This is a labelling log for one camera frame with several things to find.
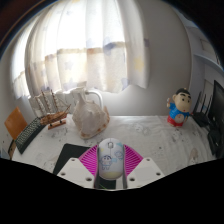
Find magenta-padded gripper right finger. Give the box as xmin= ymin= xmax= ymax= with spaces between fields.
xmin=121 ymin=144 xmax=165 ymax=190

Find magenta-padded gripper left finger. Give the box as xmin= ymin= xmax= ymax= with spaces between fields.
xmin=56 ymin=144 xmax=100 ymax=190

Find white cartoon-print computer mouse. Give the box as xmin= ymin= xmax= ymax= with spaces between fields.
xmin=96 ymin=137 xmax=125 ymax=182

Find black mouse pad green lines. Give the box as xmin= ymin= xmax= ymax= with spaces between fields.
xmin=53 ymin=143 xmax=125 ymax=191

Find white cartoon-print tablecloth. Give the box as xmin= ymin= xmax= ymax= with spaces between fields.
xmin=11 ymin=114 xmax=218 ymax=191

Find large white conch shell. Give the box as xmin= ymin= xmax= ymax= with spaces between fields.
xmin=71 ymin=87 xmax=111 ymax=140

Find wooden model sailing ship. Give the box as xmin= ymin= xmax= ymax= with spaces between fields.
xmin=34 ymin=89 xmax=72 ymax=130

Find black keyboard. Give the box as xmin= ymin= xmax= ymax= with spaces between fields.
xmin=14 ymin=116 xmax=46 ymax=155

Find cartoon boy figure clock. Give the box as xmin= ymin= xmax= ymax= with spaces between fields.
xmin=166 ymin=87 xmax=193 ymax=128

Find black router with antennas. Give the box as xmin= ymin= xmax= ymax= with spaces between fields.
xmin=192 ymin=91 xmax=214 ymax=128

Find orange wooden chair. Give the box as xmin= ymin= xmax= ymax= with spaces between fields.
xmin=3 ymin=106 xmax=29 ymax=160

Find black computer monitor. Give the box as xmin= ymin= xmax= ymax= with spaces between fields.
xmin=207 ymin=79 xmax=224 ymax=159

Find white sheer star-print curtain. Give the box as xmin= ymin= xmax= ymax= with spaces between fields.
xmin=11 ymin=0 xmax=151 ymax=99

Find white wall shelf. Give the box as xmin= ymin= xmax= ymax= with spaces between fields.
xmin=193 ymin=51 xmax=224 ymax=73

